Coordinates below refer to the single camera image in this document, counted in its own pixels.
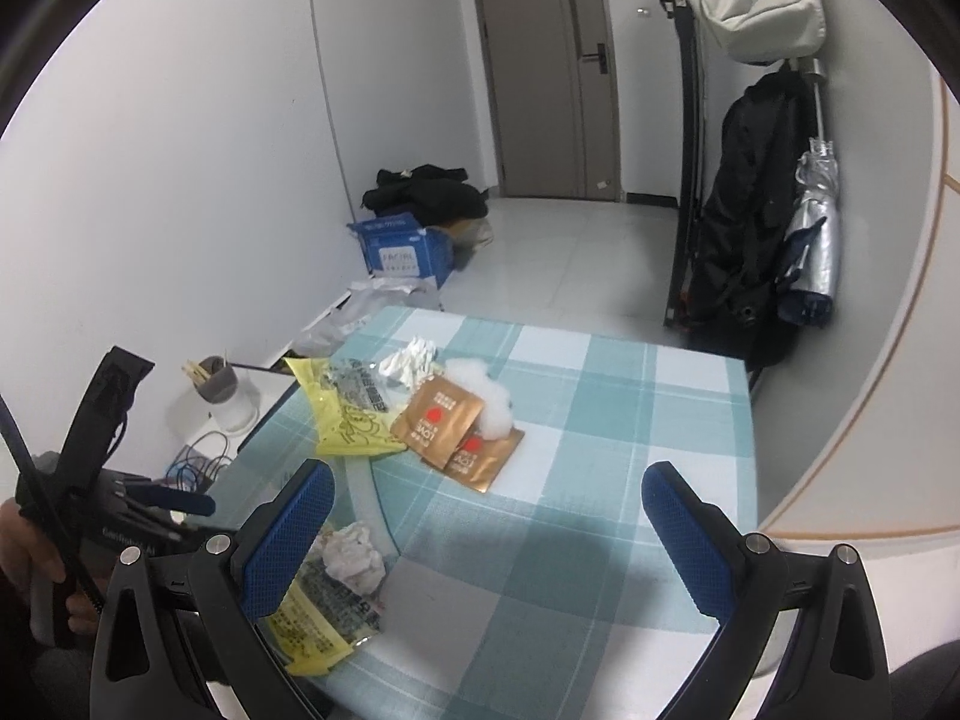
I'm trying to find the yellow printed wrapper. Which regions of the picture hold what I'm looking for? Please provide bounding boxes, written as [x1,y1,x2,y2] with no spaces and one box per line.
[265,527,379,678]

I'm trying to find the white tissue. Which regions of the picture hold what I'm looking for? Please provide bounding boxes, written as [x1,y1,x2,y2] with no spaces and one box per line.
[320,522,386,596]

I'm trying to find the yellow plastic wrapper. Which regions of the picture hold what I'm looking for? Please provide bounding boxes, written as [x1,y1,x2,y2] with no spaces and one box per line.
[285,358,405,458]

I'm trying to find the brown snack packet front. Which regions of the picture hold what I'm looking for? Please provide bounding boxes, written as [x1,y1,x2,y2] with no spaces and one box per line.
[391,376,483,470]

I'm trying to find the brown snack packet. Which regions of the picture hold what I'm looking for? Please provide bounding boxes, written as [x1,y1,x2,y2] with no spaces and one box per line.
[391,376,483,470]
[443,429,524,494]

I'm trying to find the silver foil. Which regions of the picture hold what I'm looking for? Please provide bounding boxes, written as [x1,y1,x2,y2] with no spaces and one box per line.
[376,337,438,394]

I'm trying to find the person's left hand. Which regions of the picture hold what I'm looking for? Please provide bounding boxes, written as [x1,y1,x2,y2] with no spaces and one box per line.
[2,499,99,635]

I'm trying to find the grey pen cup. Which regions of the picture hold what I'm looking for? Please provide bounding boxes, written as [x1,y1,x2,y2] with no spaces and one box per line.
[181,356,239,405]

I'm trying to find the teal plaid tablecloth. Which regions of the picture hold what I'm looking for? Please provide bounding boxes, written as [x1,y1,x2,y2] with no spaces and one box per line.
[205,304,760,720]

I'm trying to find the grey plastic bag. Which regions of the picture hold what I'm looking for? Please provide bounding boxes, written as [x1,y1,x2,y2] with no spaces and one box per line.
[290,277,441,358]

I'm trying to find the silver folded umbrella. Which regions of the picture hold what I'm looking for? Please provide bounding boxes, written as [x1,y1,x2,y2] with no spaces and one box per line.
[774,135,842,329]

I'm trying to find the black hanging coat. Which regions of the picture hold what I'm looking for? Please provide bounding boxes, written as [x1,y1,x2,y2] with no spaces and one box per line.
[686,65,815,371]

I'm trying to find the blue cardboard box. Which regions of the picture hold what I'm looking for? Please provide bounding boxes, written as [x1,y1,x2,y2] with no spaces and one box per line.
[348,213,454,288]

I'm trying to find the black clothes pile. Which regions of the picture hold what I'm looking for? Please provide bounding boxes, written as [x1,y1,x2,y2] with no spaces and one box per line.
[361,164,488,226]

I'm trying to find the grey brown door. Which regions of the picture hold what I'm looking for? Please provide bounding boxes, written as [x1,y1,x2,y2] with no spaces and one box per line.
[475,0,622,202]

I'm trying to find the black coat rack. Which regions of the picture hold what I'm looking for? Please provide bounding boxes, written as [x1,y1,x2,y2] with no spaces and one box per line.
[661,0,704,330]

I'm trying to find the tangled cables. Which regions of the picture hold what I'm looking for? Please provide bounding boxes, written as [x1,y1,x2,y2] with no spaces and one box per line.
[166,429,236,493]

